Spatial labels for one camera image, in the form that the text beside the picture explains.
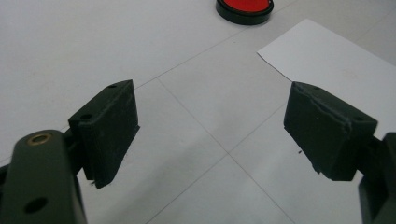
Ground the white paper sheet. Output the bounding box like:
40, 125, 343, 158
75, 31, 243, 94
257, 18, 396, 141

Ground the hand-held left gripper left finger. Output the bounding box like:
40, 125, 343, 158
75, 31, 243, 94
68, 79, 140, 189

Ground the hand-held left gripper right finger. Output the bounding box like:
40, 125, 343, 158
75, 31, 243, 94
283, 81, 378, 182

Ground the large white table cover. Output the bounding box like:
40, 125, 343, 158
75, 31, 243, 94
0, 0, 396, 224

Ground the round red ink pad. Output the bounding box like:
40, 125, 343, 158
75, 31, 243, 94
215, 0, 275, 26

